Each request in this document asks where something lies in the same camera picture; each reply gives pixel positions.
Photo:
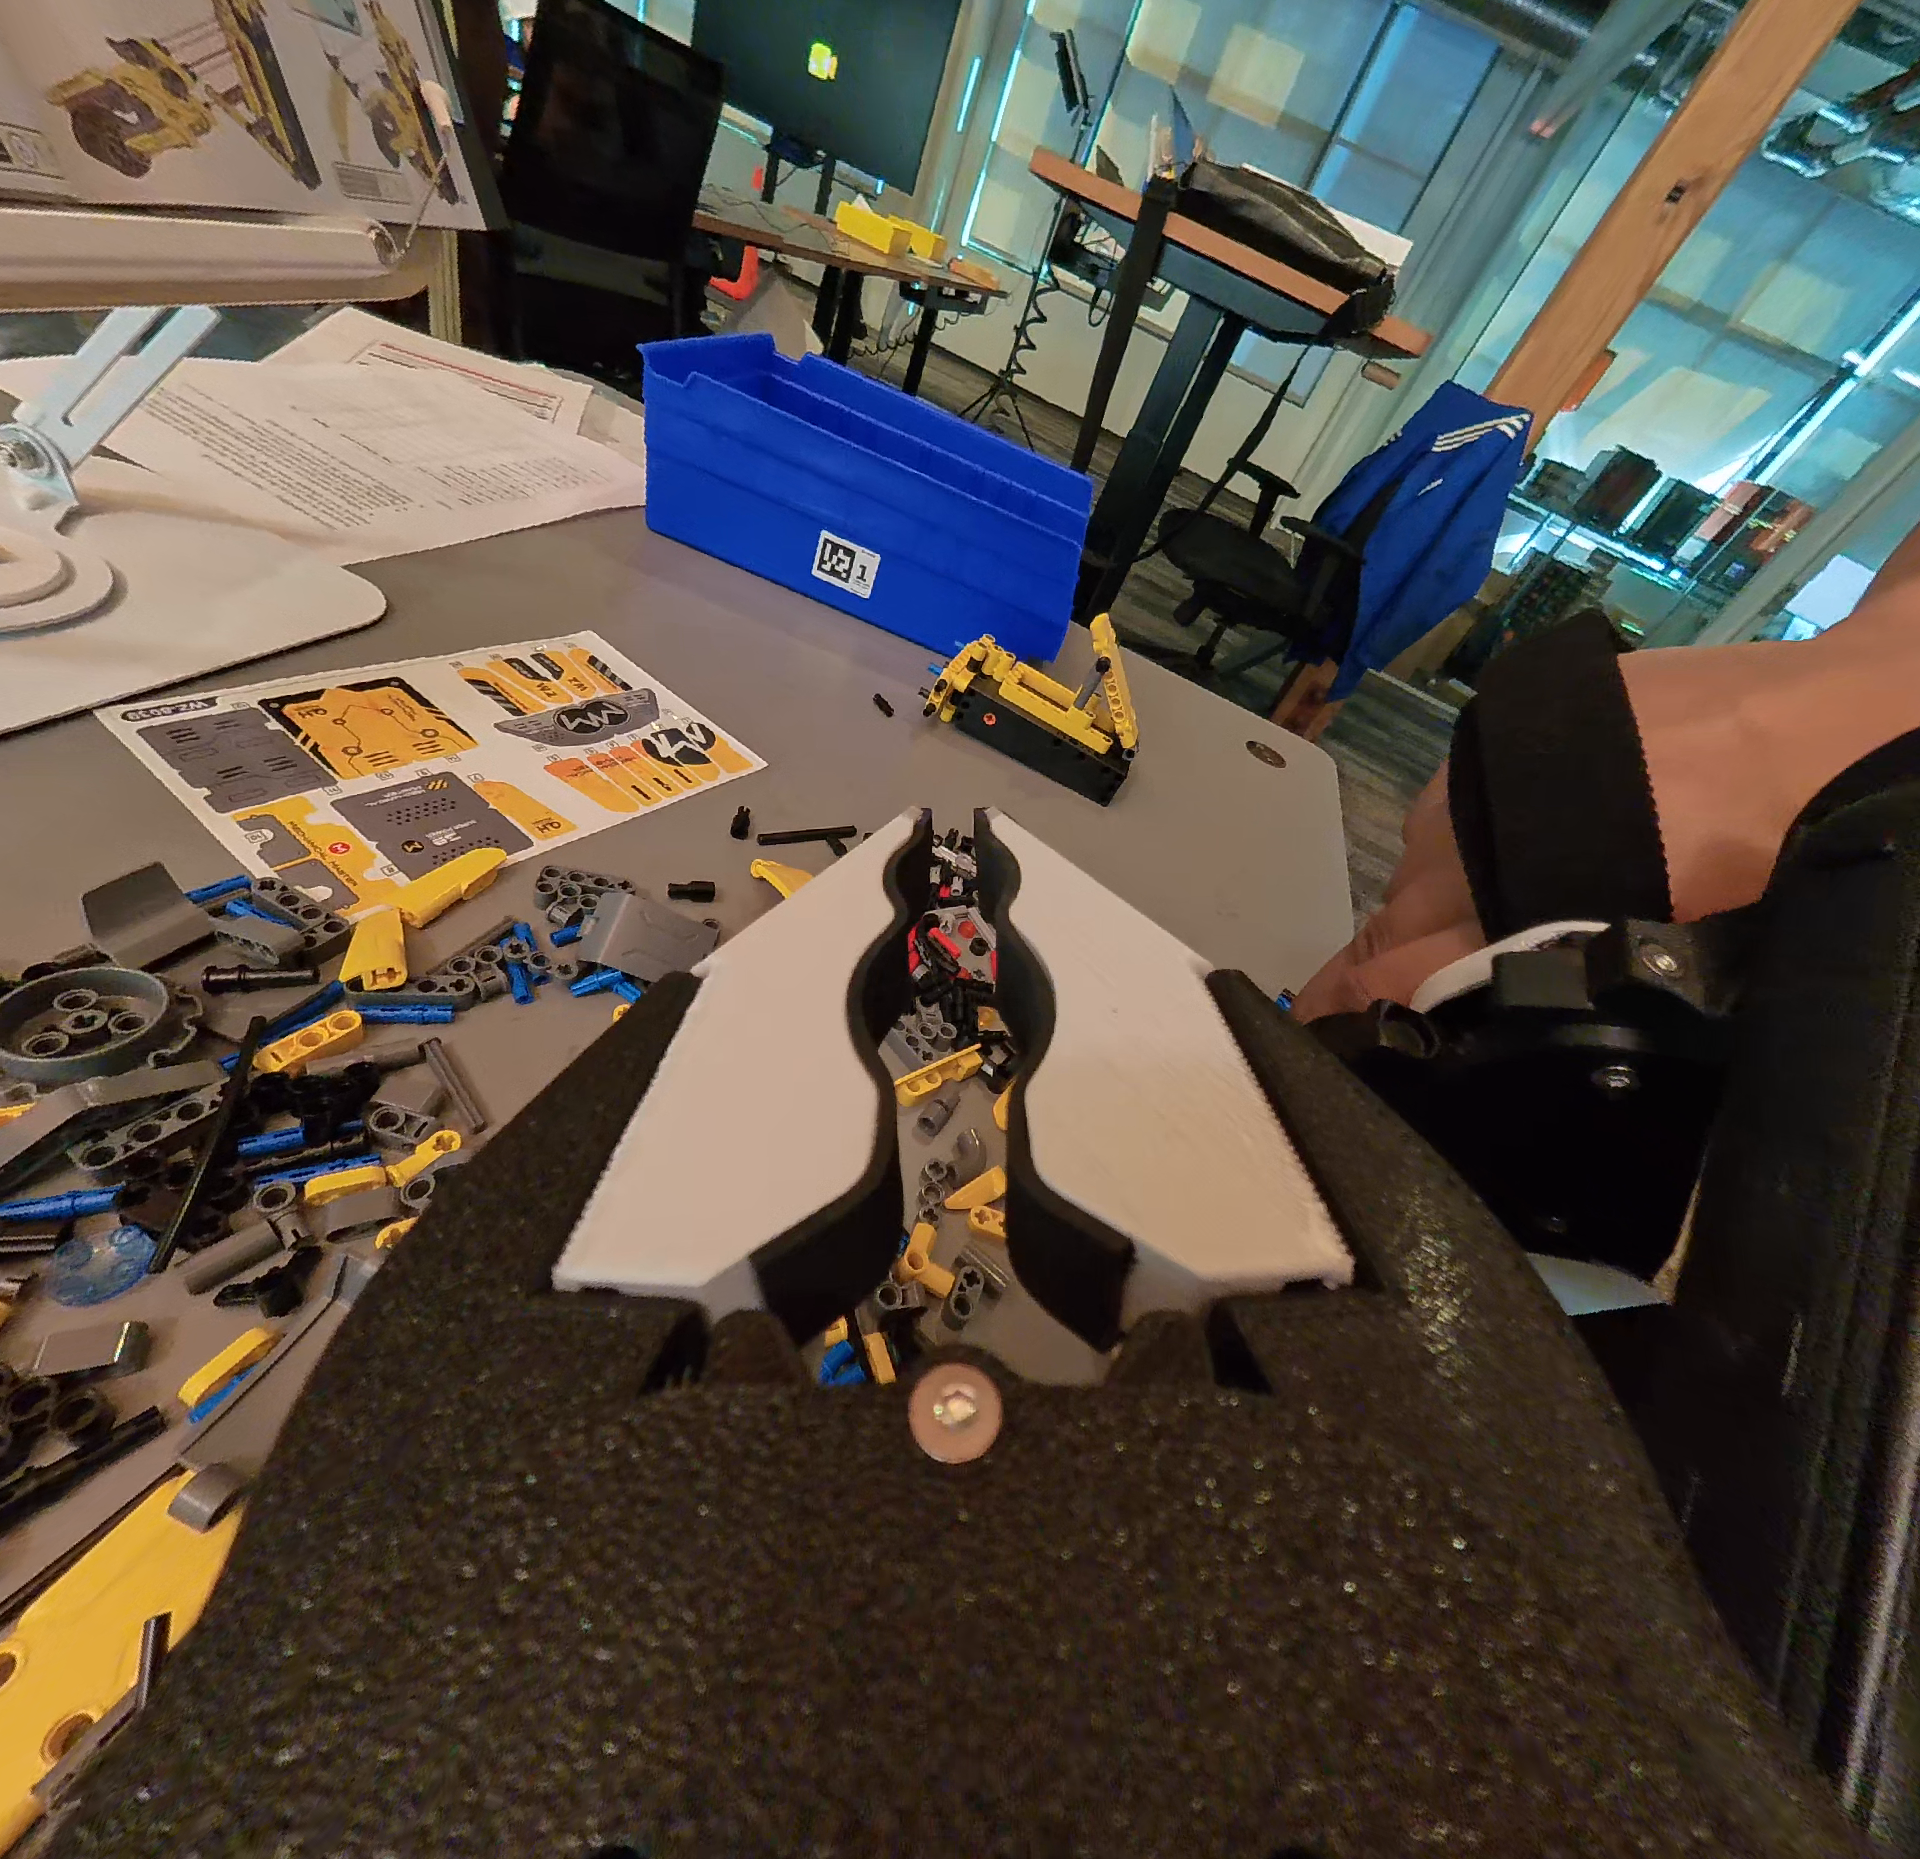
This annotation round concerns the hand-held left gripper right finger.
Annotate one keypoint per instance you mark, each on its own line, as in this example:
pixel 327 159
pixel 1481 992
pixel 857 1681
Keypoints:
pixel 1174 1110

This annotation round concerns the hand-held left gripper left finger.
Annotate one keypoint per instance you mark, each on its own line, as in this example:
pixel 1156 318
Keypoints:
pixel 714 1124

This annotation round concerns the person's right hand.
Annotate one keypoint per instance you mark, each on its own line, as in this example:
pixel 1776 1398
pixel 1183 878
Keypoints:
pixel 1750 746

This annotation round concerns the yellow black toy brick model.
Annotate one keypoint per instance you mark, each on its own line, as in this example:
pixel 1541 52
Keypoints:
pixel 1041 719

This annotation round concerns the pile of toy brick pieces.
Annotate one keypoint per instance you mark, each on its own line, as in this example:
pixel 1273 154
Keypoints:
pixel 308 1040

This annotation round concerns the toy sticker sheet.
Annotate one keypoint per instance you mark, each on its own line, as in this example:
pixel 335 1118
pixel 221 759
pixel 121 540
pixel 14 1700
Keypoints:
pixel 399 732

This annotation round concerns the blue jacket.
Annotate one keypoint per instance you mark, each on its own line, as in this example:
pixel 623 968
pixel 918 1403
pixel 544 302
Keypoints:
pixel 1422 536

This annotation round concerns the bookshelf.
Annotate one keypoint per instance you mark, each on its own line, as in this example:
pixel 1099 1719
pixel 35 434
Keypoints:
pixel 1649 510

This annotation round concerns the dark grey toy panel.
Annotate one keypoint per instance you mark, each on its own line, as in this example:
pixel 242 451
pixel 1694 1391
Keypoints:
pixel 152 912

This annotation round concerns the blue transparent toy dish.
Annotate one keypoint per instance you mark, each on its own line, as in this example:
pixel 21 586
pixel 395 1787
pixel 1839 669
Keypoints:
pixel 93 1271

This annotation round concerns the blue plastic bin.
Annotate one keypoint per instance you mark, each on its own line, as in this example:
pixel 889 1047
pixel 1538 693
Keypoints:
pixel 851 481

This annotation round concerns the printed paper sheet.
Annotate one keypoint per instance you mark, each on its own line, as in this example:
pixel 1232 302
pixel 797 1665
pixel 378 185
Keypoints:
pixel 481 362
pixel 360 451

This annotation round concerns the black tripod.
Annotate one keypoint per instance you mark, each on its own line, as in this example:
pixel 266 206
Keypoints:
pixel 1012 353

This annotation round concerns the large yellow toy panel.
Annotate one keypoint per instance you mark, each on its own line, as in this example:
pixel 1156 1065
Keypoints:
pixel 86 1619

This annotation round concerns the wooden standing desk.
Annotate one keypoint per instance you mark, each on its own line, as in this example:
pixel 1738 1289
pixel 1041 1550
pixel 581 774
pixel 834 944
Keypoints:
pixel 1213 253

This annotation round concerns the black bag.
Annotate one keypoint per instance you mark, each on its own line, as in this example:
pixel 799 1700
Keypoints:
pixel 1289 238

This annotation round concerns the yellow box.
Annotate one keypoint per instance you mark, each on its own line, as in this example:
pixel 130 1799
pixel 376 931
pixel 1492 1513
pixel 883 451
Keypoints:
pixel 889 223

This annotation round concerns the small desk monitor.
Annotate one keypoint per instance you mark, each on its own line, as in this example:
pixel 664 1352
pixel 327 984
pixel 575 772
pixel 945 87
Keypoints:
pixel 1076 76

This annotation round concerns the large black monitor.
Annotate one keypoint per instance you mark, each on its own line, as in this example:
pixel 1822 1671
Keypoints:
pixel 827 49

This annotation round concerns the toy instruction booklet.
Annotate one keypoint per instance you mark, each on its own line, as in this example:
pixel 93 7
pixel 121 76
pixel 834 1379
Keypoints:
pixel 184 76

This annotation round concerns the wooden post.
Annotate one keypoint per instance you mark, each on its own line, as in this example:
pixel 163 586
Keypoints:
pixel 1678 169

